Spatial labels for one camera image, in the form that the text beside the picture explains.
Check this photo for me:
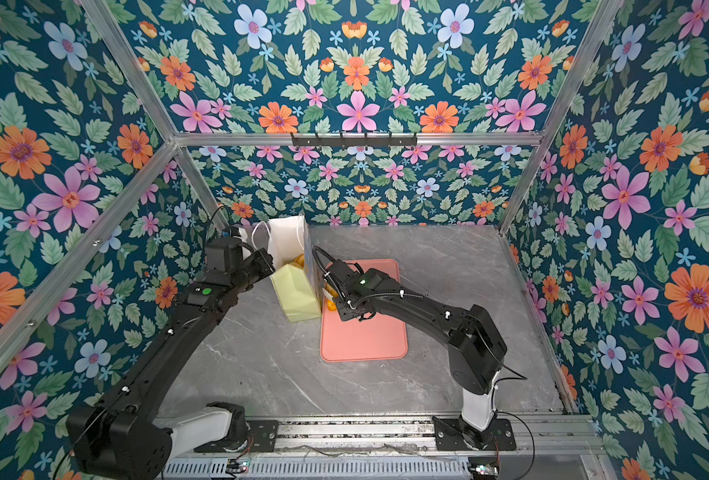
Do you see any white and green paper bag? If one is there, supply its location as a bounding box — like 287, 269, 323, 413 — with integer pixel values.
250, 215, 322, 323

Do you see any long braided bread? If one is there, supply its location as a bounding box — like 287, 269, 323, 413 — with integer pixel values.
324, 283, 338, 311

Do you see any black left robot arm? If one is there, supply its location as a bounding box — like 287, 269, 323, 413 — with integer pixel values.
66, 237, 274, 479

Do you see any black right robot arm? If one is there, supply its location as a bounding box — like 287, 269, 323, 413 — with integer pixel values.
318, 260, 508, 450

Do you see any pink silicone tray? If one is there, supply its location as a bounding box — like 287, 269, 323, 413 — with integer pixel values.
319, 258, 410, 364

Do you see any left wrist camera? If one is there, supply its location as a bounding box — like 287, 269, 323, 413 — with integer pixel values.
204, 226, 248, 272

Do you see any black hook rail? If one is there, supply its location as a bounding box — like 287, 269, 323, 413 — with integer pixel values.
290, 133, 419, 148

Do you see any aluminium frame post left rear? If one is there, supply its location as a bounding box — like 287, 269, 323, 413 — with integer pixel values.
82, 1, 218, 215

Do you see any aluminium frame post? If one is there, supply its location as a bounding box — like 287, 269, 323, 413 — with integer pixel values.
82, 1, 218, 215
499, 0, 624, 238

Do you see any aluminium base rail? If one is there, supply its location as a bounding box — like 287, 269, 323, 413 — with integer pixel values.
160, 412, 618, 479

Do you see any aluminium frame post right rear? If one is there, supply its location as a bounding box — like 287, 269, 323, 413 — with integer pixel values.
499, 0, 624, 238

